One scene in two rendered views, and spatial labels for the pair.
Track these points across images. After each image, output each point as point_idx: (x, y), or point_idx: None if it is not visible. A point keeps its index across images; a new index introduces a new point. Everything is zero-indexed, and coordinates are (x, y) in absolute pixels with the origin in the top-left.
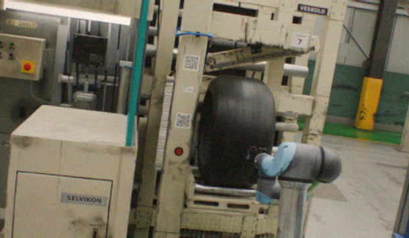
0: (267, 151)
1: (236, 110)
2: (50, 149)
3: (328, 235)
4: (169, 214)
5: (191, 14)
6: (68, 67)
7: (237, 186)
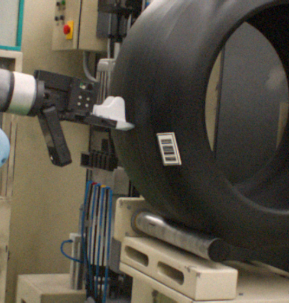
0: (39, 73)
1: (140, 21)
2: None
3: None
4: (142, 288)
5: None
6: (109, 24)
7: (193, 228)
